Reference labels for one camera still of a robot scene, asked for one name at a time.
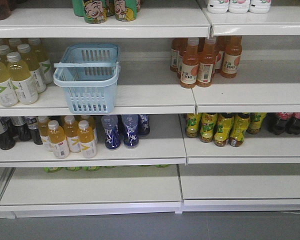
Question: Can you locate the light blue plastic basket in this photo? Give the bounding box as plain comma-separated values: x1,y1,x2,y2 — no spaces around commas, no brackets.
53,43,121,115

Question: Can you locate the blue sports drink bottle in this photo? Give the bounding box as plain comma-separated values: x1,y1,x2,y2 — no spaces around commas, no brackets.
138,114,151,136
121,114,139,148
101,115,121,150

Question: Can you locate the white middle left shelf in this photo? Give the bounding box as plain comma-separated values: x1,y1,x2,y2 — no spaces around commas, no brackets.
0,114,186,168

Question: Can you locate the white shelf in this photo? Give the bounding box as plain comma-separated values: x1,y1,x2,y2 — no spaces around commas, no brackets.
192,55,300,113
0,114,186,168
0,165,182,219
0,60,196,117
197,0,300,36
178,163,300,212
0,0,210,38
178,114,300,164

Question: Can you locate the yellow lemon tea bottle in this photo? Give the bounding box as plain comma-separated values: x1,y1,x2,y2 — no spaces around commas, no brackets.
185,113,202,138
213,112,235,147
247,112,267,134
199,112,218,143
228,112,250,147

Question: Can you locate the orange vitamin drink bottle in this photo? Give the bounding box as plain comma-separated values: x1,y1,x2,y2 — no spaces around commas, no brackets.
37,116,53,152
48,120,70,159
63,115,81,153
77,120,97,159

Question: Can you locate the orange C100 juice bottle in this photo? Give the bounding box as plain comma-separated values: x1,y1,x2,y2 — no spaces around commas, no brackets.
221,35,242,79
180,37,200,89
196,36,217,87

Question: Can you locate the white bottom left shelf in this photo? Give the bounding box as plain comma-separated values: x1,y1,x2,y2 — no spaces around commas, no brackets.
0,165,182,219

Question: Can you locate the white upper left shelf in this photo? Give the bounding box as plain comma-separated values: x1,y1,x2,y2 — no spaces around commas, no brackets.
0,60,196,117

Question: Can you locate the white top left shelf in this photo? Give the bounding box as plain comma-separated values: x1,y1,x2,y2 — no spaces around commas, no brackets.
0,0,210,38

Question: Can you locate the green cartoon tea bottle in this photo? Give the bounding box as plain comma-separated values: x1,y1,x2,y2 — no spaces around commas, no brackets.
83,0,107,24
114,0,137,22

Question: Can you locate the white middle right shelf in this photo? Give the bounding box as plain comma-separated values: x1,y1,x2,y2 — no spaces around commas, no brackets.
178,114,300,164

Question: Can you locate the dark tea bottle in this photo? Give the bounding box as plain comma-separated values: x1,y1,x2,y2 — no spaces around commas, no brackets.
10,116,32,142
0,117,16,150
24,116,43,145

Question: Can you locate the white bottom right shelf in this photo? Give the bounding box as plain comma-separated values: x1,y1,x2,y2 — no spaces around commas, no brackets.
178,163,300,212

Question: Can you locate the plastic cola bottle red label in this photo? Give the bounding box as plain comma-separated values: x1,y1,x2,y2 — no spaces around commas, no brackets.
267,112,293,135
286,112,300,135

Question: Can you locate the white upper right shelf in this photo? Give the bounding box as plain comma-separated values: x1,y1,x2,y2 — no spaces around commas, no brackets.
192,55,300,113

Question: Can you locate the white peach drink bottle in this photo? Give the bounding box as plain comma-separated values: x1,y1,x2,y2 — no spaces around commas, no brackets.
248,0,272,14
206,0,229,14
228,0,251,14

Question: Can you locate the white top right shelf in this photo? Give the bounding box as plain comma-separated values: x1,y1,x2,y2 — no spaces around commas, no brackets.
197,0,300,36

